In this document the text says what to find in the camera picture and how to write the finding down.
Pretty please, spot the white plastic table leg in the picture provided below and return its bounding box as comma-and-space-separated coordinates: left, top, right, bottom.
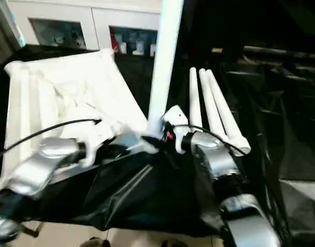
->
188, 67, 204, 132
147, 0, 185, 137
198, 68, 231, 143
205, 69, 252, 157

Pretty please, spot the white plastic table top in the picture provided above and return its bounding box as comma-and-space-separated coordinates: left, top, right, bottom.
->
0, 48, 159, 191

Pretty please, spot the black mat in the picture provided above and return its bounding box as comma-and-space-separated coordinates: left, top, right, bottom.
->
0, 43, 315, 247

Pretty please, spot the red object behind glass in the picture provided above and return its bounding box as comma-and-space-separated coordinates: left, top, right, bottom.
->
111, 32, 120, 51

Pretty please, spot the white cabinet with glass doors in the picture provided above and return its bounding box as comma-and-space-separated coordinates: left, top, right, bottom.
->
7, 0, 164, 57

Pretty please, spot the teal patterned hanging cloth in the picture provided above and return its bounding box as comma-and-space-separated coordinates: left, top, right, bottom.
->
15, 25, 26, 47

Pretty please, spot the grey curtain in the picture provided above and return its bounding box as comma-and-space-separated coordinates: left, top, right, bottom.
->
0, 0, 22, 68

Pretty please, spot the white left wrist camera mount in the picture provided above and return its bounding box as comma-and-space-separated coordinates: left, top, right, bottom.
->
81, 118, 117, 168

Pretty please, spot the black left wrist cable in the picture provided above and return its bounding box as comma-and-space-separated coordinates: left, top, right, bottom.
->
0, 118, 102, 166

